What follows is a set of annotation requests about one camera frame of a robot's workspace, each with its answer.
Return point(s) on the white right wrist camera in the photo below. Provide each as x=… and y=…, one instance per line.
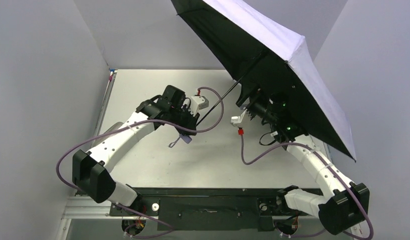
x=241, y=120

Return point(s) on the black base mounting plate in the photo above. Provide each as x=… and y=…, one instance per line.
x=269, y=209

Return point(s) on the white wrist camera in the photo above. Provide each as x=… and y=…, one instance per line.
x=197, y=103
x=241, y=120

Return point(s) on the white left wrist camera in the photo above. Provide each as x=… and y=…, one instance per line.
x=197, y=103

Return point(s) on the aluminium table edge rail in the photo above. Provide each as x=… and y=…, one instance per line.
x=104, y=106

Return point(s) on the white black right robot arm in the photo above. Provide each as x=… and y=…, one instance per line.
x=343, y=203

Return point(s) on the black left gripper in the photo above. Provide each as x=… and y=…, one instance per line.
x=190, y=120

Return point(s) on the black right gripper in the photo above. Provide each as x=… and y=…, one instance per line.
x=250, y=106

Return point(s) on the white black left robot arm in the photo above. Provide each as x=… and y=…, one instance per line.
x=148, y=116

